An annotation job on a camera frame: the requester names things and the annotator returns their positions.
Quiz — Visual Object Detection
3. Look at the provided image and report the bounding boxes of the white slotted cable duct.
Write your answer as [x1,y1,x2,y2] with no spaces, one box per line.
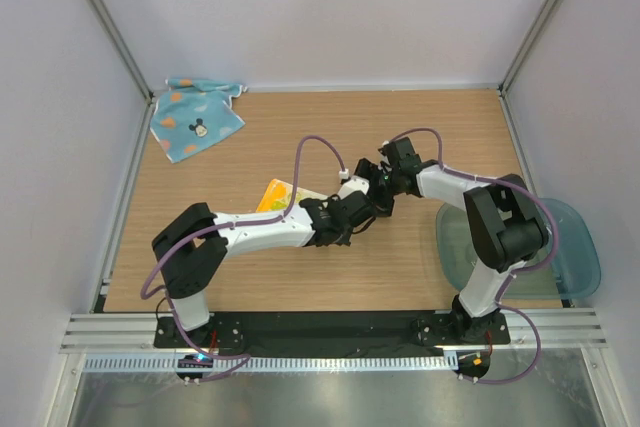
[83,352,458,374]

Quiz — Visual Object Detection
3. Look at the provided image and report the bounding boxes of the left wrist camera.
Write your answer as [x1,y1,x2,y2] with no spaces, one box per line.
[335,176,370,201]

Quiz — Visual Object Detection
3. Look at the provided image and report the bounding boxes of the blue cartoon mouse towel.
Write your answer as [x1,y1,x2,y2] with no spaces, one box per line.
[150,77,246,164]

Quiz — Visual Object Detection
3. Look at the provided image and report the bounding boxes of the aluminium frame rail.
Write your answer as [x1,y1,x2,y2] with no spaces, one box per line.
[61,308,607,358]

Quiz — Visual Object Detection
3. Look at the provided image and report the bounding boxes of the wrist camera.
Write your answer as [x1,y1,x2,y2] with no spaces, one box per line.
[335,176,370,201]
[379,137,422,174]

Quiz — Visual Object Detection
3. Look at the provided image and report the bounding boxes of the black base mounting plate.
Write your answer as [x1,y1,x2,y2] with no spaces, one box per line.
[154,310,511,351]

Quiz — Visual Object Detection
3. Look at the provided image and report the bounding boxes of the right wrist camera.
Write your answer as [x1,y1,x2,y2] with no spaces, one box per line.
[379,137,422,174]

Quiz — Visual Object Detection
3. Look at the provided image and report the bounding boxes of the yellow green crocodile towel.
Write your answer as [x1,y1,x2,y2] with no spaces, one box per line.
[256,179,327,212]

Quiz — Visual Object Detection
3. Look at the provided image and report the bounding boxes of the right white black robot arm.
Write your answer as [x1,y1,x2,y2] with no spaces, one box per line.
[355,157,556,343]

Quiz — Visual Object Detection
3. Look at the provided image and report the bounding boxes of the teal transparent plastic tub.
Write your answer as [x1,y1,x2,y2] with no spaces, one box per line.
[435,196,602,301]

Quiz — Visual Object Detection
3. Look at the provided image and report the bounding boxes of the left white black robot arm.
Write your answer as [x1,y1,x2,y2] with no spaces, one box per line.
[152,191,376,347]

